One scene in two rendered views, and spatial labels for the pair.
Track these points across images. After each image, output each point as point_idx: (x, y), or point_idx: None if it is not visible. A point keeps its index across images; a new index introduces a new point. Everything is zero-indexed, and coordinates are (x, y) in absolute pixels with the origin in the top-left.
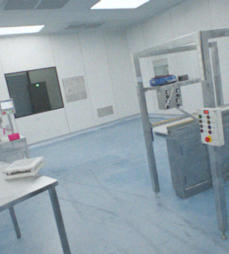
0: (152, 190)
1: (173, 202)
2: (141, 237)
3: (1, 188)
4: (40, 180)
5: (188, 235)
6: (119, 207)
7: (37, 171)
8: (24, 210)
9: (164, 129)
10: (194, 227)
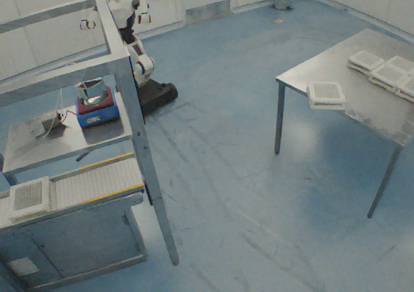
0: (177, 288)
1: (160, 242)
2: (216, 189)
3: (326, 78)
4: (293, 80)
5: (171, 182)
6: (238, 252)
7: (307, 92)
8: (408, 284)
9: (134, 165)
10: (160, 190)
